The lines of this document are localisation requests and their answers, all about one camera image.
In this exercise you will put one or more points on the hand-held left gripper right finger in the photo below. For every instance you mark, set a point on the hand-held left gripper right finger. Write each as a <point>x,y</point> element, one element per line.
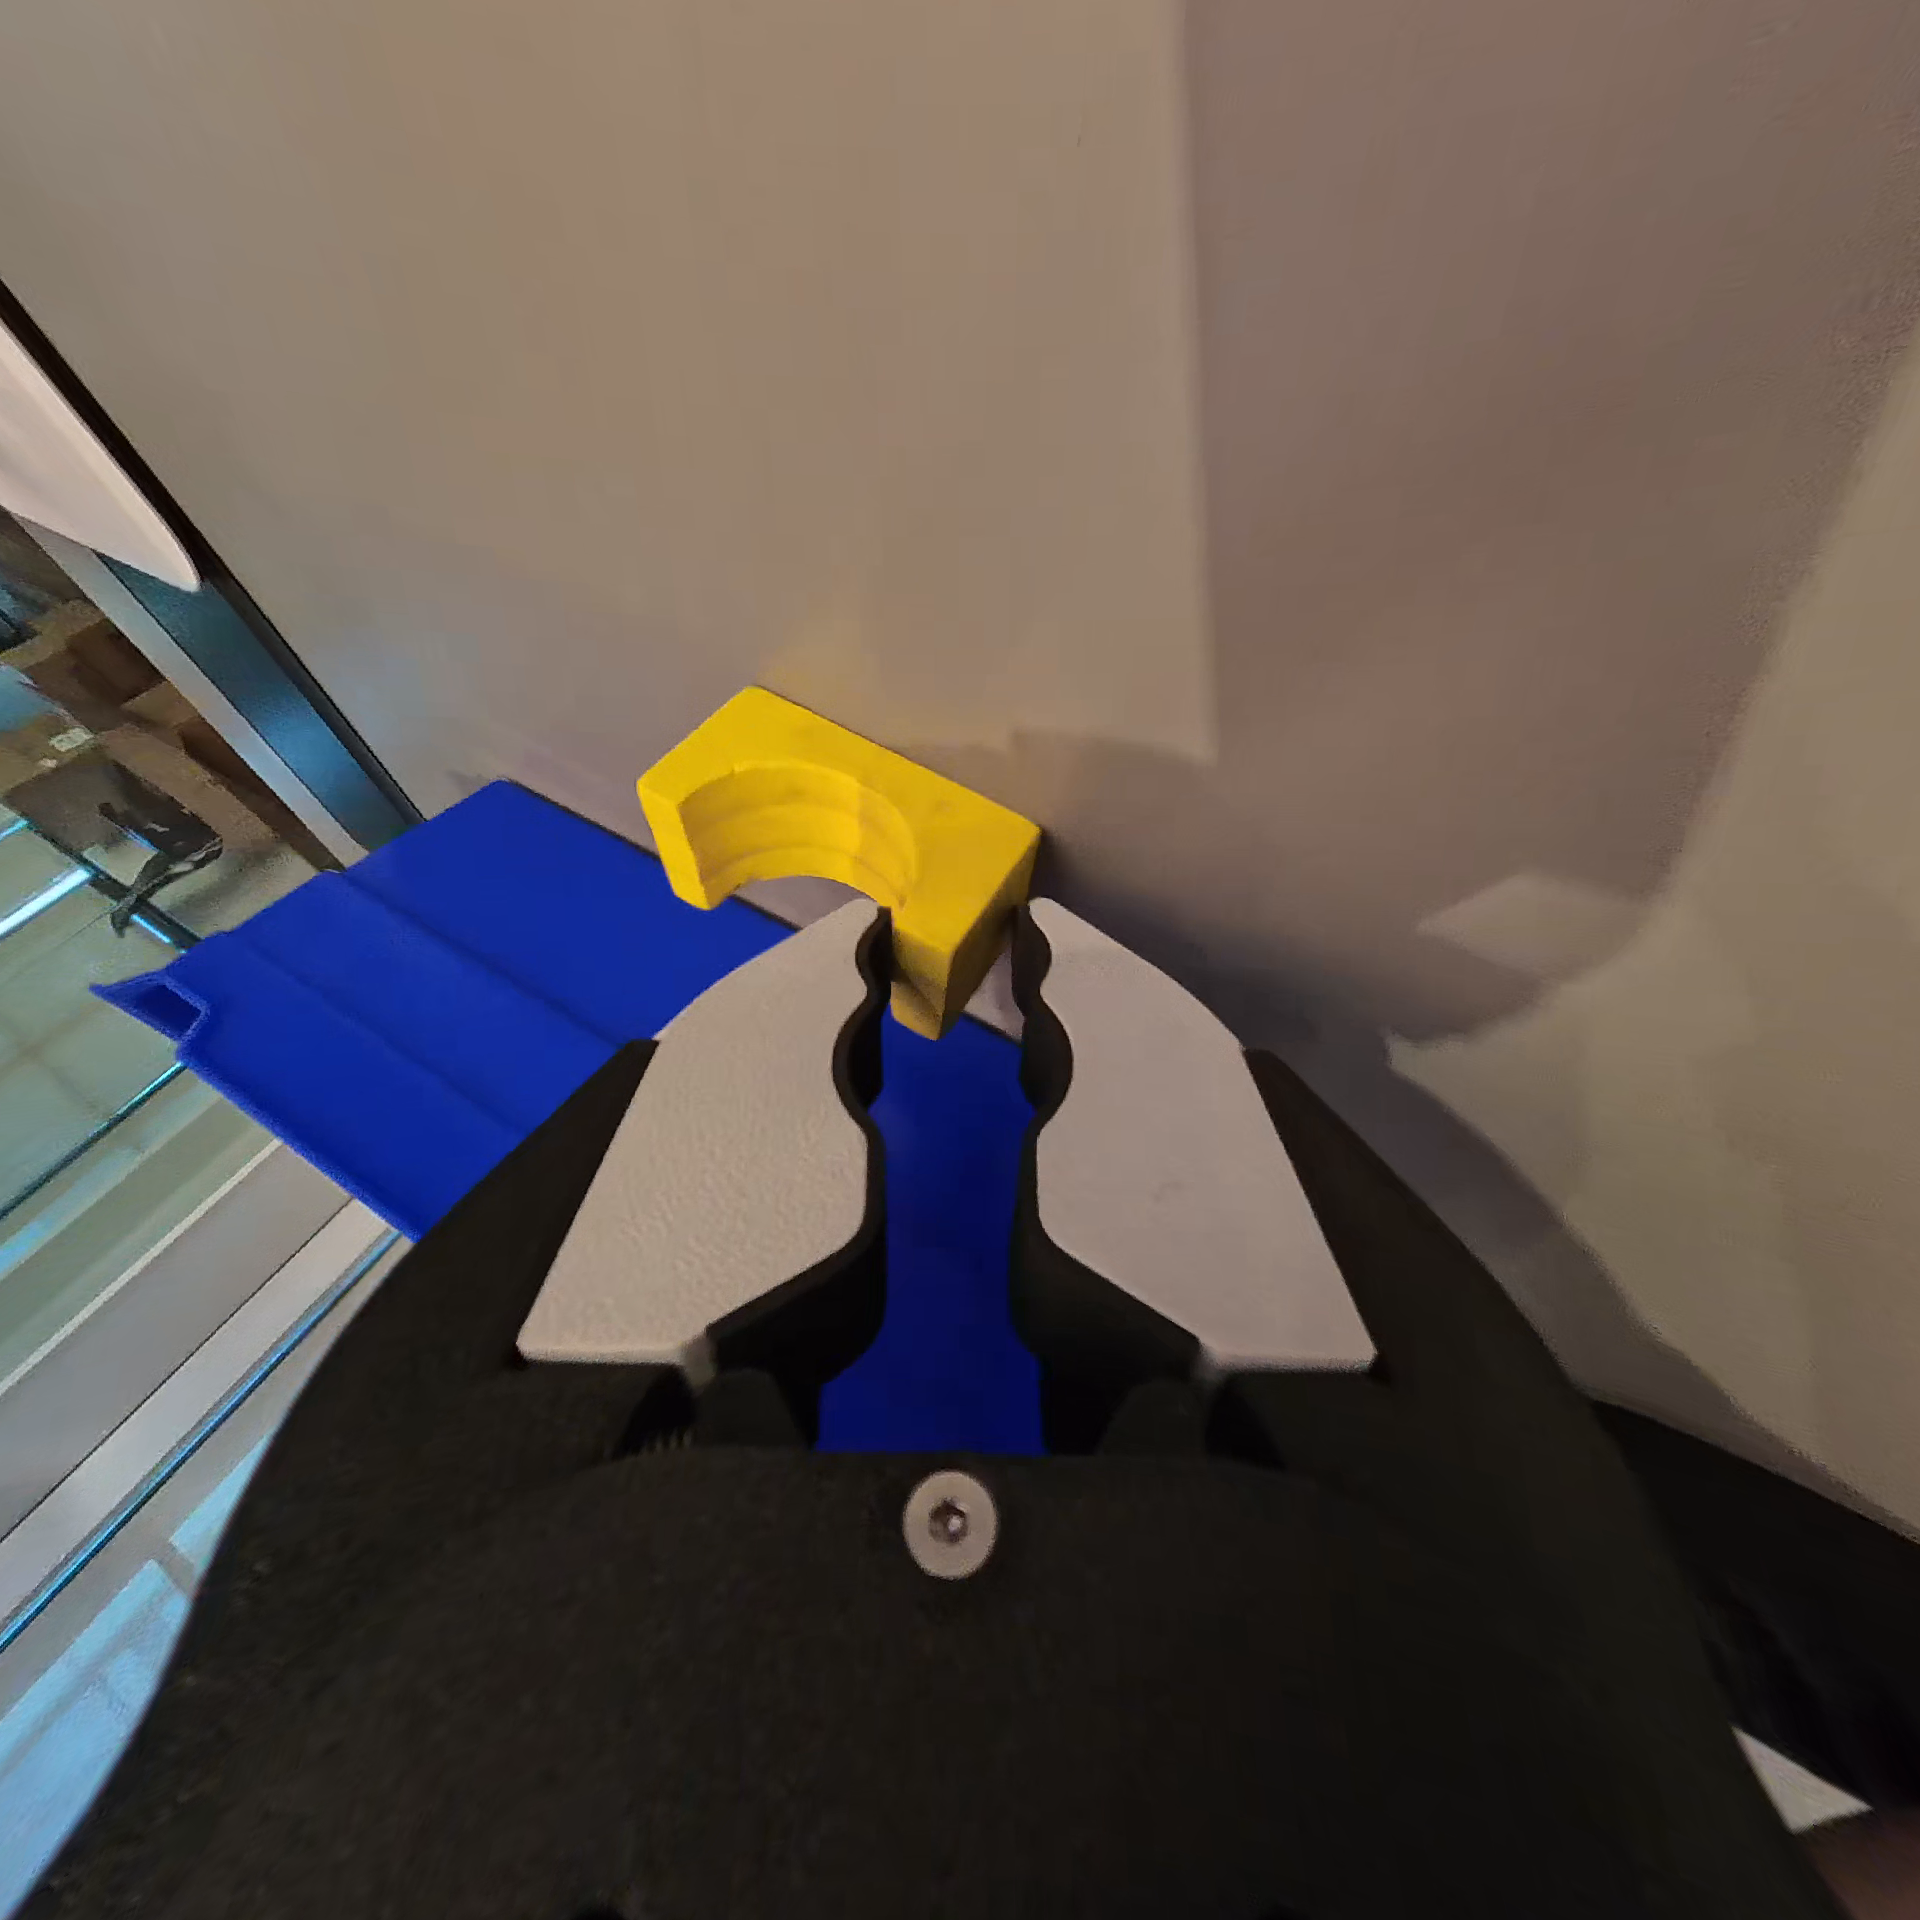
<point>1201,1187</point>

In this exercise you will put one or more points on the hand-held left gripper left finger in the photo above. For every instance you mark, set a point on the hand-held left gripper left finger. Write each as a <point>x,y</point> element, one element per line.
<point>721,1187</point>

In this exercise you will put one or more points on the blue plastic bin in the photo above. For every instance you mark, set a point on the blue plastic bin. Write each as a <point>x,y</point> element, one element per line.
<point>452,989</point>

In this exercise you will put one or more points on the yellow arch block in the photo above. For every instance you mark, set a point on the yellow arch block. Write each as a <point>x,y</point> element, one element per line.
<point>826,841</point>

